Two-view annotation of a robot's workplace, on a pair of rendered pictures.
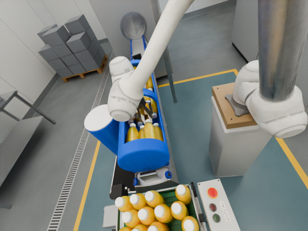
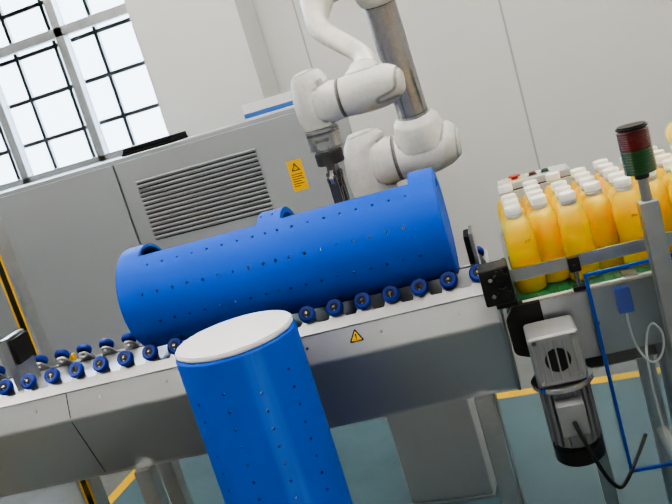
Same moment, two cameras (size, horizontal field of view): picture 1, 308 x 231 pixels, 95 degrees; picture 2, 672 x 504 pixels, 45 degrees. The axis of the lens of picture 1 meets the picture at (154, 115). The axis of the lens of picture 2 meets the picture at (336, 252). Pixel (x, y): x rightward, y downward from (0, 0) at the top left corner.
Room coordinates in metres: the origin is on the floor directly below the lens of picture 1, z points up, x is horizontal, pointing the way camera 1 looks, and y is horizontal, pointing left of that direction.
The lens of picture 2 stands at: (0.60, 2.22, 1.51)
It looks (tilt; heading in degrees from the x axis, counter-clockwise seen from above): 11 degrees down; 271
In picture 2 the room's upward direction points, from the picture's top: 17 degrees counter-clockwise
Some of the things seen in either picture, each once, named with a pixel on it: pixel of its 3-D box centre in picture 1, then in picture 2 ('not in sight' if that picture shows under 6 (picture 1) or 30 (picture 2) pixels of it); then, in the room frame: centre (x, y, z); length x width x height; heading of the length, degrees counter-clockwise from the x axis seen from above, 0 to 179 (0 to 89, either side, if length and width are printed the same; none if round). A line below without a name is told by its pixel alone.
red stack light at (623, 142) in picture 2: not in sight; (633, 139); (-0.01, 0.58, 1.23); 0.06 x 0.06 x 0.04
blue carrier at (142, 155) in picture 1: (140, 106); (287, 260); (0.78, 0.07, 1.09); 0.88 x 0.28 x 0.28; 169
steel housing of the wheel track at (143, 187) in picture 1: (145, 88); (134, 404); (1.34, -0.04, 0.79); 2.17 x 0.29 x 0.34; 169
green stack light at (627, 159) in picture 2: not in sight; (638, 160); (-0.01, 0.58, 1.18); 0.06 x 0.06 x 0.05
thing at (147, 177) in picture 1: (150, 176); (472, 252); (0.31, 0.16, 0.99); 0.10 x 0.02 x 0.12; 79
